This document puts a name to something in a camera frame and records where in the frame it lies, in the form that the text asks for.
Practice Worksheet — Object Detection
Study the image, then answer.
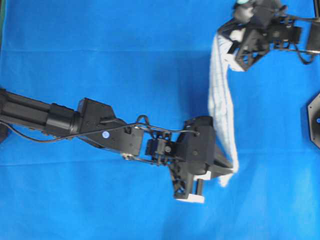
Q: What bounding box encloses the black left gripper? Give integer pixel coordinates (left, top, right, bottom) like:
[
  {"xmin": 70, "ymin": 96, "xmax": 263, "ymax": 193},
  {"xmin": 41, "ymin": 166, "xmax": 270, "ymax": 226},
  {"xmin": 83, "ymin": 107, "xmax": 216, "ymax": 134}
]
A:
[{"xmin": 168, "ymin": 116, "xmax": 233, "ymax": 200}]

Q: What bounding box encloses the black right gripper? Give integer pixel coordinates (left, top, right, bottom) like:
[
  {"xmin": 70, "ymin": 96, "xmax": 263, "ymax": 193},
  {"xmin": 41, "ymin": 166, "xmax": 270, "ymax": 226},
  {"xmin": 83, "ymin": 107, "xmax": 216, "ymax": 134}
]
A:
[{"xmin": 217, "ymin": 4, "xmax": 275, "ymax": 71}]

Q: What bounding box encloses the white blue-striped towel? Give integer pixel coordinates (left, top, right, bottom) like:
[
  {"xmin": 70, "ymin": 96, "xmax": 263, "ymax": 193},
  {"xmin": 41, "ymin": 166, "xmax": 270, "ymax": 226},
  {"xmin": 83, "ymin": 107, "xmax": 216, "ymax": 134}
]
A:
[{"xmin": 208, "ymin": 33, "xmax": 243, "ymax": 187}]

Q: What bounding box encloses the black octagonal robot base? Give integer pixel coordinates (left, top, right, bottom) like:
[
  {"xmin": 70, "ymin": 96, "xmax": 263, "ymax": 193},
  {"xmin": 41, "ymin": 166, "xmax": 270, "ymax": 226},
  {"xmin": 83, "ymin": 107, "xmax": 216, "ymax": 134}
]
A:
[{"xmin": 300, "ymin": 91, "xmax": 320, "ymax": 150}]

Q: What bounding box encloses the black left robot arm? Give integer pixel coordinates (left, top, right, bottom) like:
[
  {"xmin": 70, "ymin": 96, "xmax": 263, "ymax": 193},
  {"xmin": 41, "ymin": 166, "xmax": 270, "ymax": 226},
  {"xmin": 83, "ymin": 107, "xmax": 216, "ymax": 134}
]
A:
[{"xmin": 0, "ymin": 89, "xmax": 233, "ymax": 203}]

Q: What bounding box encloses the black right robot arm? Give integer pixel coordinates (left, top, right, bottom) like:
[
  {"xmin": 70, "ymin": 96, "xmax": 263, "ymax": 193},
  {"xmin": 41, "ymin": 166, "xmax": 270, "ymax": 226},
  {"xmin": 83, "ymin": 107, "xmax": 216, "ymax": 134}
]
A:
[{"xmin": 217, "ymin": 0, "xmax": 320, "ymax": 71}]

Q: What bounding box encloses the blue table cloth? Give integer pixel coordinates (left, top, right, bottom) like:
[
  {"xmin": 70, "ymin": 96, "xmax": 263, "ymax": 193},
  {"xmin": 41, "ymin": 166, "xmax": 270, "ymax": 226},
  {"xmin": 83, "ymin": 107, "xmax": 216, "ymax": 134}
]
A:
[{"xmin": 0, "ymin": 0, "xmax": 320, "ymax": 240}]

